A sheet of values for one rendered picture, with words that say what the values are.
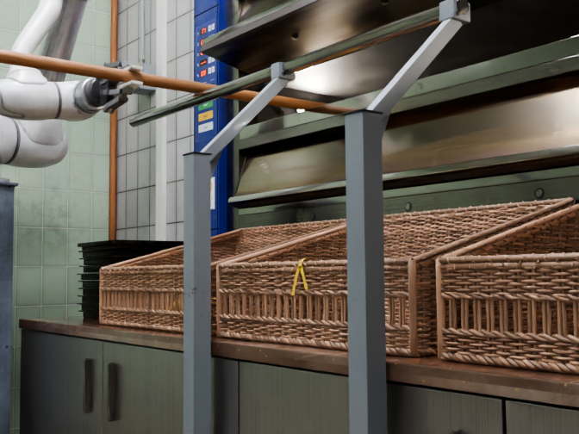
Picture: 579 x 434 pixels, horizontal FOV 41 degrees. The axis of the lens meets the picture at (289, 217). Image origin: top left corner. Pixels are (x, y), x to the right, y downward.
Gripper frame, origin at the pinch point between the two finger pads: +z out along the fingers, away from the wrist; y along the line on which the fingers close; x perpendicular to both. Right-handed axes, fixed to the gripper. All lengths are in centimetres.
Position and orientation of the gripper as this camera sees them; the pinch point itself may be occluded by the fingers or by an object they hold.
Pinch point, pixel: (131, 77)
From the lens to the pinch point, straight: 195.6
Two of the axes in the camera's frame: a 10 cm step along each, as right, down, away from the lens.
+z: 6.0, -0.6, -7.9
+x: -8.0, -0.4, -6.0
